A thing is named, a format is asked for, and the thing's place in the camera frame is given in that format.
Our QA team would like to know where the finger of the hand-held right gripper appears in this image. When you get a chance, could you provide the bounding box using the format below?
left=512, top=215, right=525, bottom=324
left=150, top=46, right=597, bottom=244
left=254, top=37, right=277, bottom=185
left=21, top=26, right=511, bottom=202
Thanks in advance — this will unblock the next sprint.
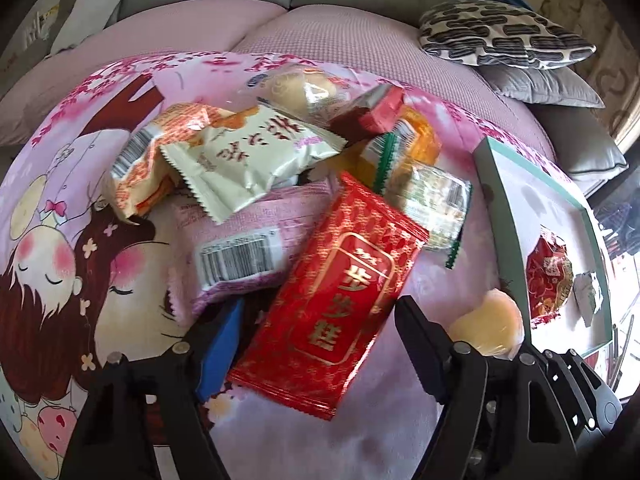
left=542, top=349, right=625, bottom=461

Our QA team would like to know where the clear yellow cake packet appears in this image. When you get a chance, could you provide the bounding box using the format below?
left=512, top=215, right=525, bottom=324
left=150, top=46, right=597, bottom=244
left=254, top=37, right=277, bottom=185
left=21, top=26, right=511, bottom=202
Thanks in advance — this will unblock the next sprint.
left=240, top=67, right=353, bottom=128

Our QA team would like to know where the large red gold-print packet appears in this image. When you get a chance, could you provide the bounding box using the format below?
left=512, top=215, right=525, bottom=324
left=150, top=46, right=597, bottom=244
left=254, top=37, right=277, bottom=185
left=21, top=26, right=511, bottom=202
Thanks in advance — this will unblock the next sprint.
left=226, top=170, right=431, bottom=421

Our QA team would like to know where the orange transparent snack packet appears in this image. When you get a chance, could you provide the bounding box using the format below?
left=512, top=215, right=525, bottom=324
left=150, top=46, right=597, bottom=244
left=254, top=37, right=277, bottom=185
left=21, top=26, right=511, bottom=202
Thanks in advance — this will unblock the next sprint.
left=325, top=105, right=443, bottom=186

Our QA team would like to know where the small red snack packet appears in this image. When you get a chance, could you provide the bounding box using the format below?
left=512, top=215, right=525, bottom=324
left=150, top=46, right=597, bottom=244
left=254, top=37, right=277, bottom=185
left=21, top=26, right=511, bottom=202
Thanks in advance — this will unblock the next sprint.
left=330, top=84, right=406, bottom=143

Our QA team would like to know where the pink quilted sofa cover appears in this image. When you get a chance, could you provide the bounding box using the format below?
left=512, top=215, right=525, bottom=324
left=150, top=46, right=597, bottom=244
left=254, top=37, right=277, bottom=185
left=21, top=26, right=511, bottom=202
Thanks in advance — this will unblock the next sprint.
left=0, top=0, right=556, bottom=161

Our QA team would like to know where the small grey-green snack packet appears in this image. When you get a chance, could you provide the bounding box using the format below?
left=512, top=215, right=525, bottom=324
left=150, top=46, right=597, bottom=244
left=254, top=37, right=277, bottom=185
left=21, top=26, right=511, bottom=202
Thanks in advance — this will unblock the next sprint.
left=572, top=270, right=605, bottom=328

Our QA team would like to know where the orange and white snack packet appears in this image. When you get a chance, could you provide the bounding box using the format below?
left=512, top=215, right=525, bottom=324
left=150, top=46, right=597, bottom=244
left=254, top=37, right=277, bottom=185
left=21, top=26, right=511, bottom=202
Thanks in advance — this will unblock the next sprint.
left=102, top=102, right=241, bottom=221

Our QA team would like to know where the pink snack packet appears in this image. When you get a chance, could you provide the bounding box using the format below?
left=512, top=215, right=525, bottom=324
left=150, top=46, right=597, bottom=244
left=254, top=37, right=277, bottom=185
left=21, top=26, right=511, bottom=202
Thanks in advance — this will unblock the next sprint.
left=167, top=180, right=346, bottom=318

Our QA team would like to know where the clear green-edged snack packet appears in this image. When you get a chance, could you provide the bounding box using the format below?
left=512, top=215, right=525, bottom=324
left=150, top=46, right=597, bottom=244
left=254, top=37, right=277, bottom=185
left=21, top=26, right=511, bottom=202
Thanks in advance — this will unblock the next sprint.
left=367, top=132, right=473, bottom=268

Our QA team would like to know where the grey pillow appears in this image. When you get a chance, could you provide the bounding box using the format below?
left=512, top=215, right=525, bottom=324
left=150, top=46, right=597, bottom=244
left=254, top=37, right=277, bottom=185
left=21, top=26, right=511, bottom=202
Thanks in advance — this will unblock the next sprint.
left=480, top=62, right=606, bottom=108

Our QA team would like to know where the cream snack packet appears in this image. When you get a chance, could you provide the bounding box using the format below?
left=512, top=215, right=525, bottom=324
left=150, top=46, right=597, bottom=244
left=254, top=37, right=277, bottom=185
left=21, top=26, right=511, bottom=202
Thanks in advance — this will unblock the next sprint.
left=159, top=105, right=348, bottom=225

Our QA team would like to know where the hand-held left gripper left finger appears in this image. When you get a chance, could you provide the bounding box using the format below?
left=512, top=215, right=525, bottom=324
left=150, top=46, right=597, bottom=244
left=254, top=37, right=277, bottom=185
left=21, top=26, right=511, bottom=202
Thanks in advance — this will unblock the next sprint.
left=60, top=297, right=246, bottom=480

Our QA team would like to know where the round yellow pastry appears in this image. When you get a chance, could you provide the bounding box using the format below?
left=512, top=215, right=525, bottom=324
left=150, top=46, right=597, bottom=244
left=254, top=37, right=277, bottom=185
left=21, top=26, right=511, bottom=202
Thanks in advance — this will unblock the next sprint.
left=446, top=288, right=525, bottom=358

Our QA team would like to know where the patterned beige curtain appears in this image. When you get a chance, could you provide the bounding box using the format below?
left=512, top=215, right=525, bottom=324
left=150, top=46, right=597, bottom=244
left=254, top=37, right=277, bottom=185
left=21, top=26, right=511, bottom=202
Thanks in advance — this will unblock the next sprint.
left=537, top=0, right=640, bottom=146

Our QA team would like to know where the black and white patterned pillow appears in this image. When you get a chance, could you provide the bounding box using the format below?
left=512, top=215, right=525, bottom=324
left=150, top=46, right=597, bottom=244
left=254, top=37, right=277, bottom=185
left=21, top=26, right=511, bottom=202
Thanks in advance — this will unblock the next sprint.
left=417, top=0, right=597, bottom=69

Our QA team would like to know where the printed pink cartoon blanket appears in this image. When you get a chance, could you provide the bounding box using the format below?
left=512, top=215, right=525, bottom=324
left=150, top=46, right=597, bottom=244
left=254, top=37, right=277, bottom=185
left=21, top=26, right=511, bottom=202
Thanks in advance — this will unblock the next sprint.
left=0, top=52, right=601, bottom=480

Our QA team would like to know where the pale grey cushion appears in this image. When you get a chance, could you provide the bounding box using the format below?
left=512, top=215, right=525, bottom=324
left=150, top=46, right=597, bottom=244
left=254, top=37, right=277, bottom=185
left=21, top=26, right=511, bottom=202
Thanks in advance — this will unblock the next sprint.
left=50, top=0, right=138, bottom=56

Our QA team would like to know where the red round snack packet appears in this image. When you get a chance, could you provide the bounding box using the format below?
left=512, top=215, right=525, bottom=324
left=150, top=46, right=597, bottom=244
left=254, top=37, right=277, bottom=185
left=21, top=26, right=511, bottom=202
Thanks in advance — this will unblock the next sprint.
left=525, top=227, right=575, bottom=328

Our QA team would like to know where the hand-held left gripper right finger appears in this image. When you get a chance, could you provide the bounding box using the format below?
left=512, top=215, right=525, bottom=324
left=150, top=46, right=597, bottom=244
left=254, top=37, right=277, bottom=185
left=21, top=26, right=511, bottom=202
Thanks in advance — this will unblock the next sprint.
left=395, top=295, right=581, bottom=480

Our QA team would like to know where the teal-edged white box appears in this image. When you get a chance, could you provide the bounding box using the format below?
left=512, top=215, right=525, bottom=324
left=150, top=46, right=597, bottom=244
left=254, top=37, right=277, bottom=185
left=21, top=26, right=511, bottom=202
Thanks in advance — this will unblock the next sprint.
left=472, top=136, right=615, bottom=368

